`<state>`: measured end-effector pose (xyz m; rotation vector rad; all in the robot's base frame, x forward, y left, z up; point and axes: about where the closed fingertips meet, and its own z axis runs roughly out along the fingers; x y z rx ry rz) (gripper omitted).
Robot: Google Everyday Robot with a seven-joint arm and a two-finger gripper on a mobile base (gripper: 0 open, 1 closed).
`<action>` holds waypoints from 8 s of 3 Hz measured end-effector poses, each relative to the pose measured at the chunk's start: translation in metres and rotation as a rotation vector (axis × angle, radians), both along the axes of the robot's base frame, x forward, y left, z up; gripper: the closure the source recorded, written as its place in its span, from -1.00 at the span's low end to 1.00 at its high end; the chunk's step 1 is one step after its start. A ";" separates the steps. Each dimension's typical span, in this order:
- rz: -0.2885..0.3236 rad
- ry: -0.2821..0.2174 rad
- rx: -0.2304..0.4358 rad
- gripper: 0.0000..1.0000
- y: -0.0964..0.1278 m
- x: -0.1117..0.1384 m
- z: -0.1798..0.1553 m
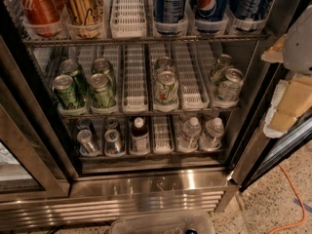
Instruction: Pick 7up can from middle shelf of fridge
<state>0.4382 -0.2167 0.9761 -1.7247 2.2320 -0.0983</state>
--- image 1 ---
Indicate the green soda can front left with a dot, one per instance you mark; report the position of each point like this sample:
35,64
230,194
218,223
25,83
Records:
67,92

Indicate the red coca-cola can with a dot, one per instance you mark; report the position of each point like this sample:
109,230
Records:
43,16

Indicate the clear water bottle right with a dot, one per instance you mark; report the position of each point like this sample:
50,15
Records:
210,139

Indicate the stainless steel fridge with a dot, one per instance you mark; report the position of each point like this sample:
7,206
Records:
59,184

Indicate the dark juice bottle white cap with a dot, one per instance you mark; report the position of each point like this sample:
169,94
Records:
140,137

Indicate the fridge glass door right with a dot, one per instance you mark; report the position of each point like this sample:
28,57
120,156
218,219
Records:
276,151

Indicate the empty white tray bottom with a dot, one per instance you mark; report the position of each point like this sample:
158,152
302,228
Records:
163,140

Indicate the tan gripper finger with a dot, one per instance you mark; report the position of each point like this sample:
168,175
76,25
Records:
275,53
291,99

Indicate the blue pepsi can left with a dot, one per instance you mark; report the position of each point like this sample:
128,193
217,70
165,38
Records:
168,15

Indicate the clear plastic bin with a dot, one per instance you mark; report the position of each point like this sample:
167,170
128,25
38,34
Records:
183,222

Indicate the empty white tray middle right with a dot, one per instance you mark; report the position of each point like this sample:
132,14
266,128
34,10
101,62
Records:
192,91

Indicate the gold soda can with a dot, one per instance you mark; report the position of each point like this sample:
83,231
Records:
85,16

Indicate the white green 7up can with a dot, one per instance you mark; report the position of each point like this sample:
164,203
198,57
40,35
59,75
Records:
217,71
230,86

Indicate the silver can front left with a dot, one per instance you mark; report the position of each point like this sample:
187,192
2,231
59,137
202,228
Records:
85,137

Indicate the empty white shelf tray middle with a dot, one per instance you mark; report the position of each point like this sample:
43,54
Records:
135,93

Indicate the blue pepsi can middle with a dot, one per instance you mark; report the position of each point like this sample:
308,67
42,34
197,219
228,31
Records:
207,12

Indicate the green soda can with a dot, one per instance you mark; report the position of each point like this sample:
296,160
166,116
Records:
101,90
67,92
75,70
104,66

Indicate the silver can rear left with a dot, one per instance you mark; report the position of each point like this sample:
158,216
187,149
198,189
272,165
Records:
85,124

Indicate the white diet soda can front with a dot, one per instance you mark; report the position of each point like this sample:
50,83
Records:
166,88

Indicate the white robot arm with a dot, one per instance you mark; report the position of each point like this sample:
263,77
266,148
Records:
297,53

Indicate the white green 7up can rear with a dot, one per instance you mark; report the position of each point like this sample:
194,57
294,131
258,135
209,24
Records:
217,71

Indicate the green soda can rear left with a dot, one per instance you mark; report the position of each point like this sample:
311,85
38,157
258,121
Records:
75,70

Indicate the silver can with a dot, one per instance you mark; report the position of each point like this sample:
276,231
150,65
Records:
111,123
85,124
85,137
113,143

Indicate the white diet soda can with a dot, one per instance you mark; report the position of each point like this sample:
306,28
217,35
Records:
164,64
166,88

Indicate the white diet soda can rear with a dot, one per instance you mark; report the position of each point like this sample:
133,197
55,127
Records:
164,64

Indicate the white green 7up can front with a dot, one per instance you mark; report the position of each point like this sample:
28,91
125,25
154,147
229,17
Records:
230,86

